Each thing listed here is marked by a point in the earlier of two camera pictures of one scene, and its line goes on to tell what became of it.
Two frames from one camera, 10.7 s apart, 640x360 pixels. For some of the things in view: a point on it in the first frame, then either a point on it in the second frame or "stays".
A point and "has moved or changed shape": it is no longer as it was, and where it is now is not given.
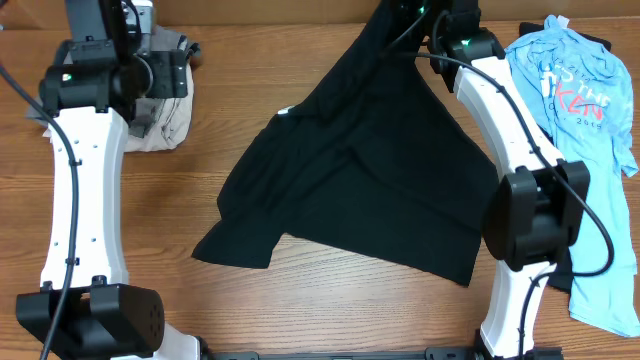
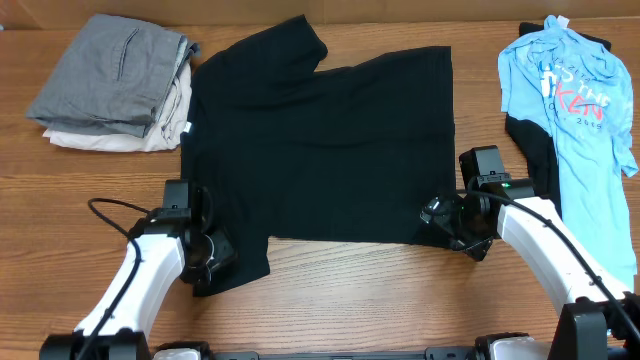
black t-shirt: (373, 160) has moved or changed shape
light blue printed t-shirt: (582, 97) stays
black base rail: (379, 354) stays
